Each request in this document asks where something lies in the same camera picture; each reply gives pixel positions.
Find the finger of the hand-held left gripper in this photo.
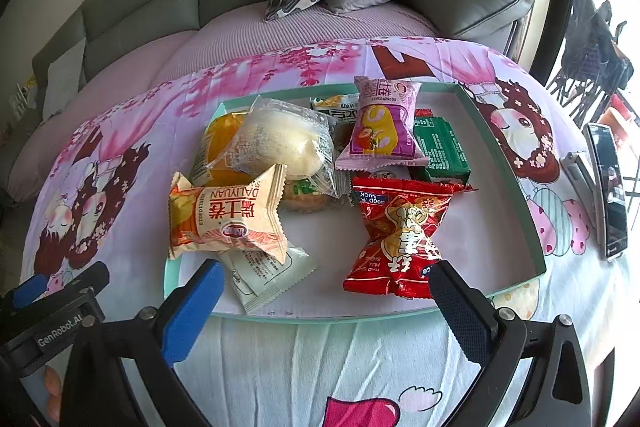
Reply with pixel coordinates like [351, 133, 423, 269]
[9, 273, 55, 309]
[59, 260, 111, 297]

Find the black smartphone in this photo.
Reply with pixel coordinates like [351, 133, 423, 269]
[582, 123, 630, 262]

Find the green yellow snack packet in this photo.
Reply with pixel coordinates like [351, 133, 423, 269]
[280, 177, 351, 212]

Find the white round bun packet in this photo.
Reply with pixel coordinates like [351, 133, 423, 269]
[207, 96, 351, 198]

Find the white tray with teal rim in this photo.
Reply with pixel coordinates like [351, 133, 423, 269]
[164, 82, 548, 320]

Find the pink cartoon printed blanket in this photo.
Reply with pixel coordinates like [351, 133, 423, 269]
[0, 36, 640, 427]

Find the white green corn snack packet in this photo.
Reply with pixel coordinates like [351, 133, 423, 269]
[310, 93, 362, 114]

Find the black outdoor chair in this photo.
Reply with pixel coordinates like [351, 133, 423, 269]
[547, 0, 636, 128]

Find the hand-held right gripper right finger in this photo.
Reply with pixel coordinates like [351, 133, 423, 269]
[428, 259, 593, 427]

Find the silver phone stand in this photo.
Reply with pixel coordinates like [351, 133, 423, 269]
[560, 151, 598, 233]

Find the purple swiss roll packet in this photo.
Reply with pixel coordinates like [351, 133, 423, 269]
[335, 77, 423, 172]

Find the dark green snack packet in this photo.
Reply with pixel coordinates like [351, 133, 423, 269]
[407, 114, 473, 185]

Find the pale white snack packet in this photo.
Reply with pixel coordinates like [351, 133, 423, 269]
[217, 247, 318, 314]

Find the yellow cake packet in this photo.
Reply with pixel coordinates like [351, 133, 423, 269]
[190, 112, 261, 188]

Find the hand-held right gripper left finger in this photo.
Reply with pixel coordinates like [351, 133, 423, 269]
[60, 258, 226, 427]

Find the cream orange swiss roll packet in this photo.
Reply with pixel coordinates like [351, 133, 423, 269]
[167, 163, 291, 265]

